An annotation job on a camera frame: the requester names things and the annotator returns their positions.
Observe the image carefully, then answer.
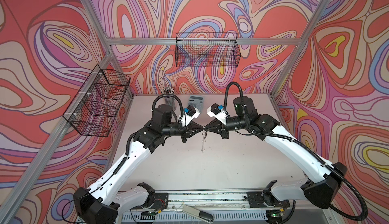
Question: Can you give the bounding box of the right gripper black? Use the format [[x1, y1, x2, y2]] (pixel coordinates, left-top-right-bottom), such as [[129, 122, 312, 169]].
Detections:
[[204, 116, 248, 140]]

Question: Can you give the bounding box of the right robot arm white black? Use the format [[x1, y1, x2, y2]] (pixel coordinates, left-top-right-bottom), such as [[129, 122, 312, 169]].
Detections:
[[205, 82, 368, 221]]

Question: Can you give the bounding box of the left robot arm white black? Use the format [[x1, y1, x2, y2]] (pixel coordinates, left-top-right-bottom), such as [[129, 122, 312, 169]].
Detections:
[[71, 95, 203, 224]]

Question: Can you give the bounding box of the teal calculator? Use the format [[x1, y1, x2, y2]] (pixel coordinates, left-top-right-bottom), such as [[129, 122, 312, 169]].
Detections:
[[188, 95, 204, 112]]

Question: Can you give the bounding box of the pencil cup with pencils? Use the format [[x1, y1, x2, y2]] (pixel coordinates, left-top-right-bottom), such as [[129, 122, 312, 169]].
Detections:
[[161, 86, 175, 107]]

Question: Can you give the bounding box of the grey foot pedal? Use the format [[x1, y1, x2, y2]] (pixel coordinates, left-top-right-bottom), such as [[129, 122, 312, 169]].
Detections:
[[182, 205, 214, 224]]

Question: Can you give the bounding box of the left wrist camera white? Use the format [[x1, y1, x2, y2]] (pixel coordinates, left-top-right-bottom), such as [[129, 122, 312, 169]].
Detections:
[[180, 105, 200, 128]]

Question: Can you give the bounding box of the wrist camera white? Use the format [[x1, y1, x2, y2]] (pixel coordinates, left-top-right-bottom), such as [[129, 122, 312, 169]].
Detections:
[[180, 105, 200, 128], [207, 103, 227, 125]]

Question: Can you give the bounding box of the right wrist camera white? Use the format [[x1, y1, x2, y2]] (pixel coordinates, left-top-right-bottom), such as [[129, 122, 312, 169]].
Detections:
[[207, 103, 227, 125]]

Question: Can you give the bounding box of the black wire basket back wall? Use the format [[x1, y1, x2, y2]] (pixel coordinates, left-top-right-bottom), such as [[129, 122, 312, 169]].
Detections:
[[175, 31, 241, 68]]

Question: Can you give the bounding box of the black wire basket wall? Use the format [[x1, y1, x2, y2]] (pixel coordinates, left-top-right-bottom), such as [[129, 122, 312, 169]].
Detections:
[[175, 31, 241, 68], [62, 65, 131, 137]]

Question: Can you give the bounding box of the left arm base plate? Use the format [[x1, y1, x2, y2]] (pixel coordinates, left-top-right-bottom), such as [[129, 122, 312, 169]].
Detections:
[[126, 193, 169, 210]]

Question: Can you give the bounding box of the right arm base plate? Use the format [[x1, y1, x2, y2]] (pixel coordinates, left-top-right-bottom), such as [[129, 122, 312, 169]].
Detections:
[[244, 192, 290, 209]]

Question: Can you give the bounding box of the black wire basket left wall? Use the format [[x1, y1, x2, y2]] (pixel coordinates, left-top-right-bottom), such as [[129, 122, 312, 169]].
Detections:
[[62, 65, 131, 137]]

